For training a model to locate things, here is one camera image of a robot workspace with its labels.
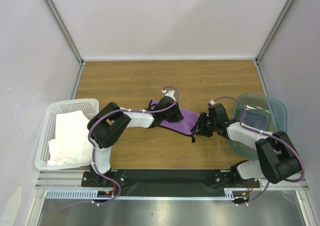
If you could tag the aluminium frame rail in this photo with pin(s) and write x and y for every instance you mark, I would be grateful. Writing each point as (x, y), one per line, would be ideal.
(79, 184)

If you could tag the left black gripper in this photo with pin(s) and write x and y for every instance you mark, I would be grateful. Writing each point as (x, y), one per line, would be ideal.
(177, 115)

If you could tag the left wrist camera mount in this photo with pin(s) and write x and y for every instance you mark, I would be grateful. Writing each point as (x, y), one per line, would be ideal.
(169, 93)

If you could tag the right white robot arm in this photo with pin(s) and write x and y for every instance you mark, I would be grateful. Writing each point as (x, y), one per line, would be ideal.
(277, 158)

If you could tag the white towel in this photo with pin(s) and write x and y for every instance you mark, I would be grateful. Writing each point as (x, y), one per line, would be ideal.
(71, 146)

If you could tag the purple towel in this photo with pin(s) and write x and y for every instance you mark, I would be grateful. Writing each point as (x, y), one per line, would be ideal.
(185, 127)

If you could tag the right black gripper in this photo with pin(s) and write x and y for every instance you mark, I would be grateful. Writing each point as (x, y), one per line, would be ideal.
(203, 125)

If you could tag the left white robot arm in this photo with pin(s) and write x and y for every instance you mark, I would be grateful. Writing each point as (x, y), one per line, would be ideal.
(108, 125)

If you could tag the clear blue plastic tray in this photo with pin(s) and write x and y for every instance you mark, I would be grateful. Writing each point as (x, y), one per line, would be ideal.
(273, 108)

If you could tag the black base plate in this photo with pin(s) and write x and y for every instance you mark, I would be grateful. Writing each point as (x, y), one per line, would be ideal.
(178, 183)

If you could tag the white plastic laundry basket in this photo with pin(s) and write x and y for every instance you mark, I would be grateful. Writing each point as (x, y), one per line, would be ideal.
(89, 107)

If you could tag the dark blue towel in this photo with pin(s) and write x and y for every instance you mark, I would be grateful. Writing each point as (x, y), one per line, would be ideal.
(256, 120)

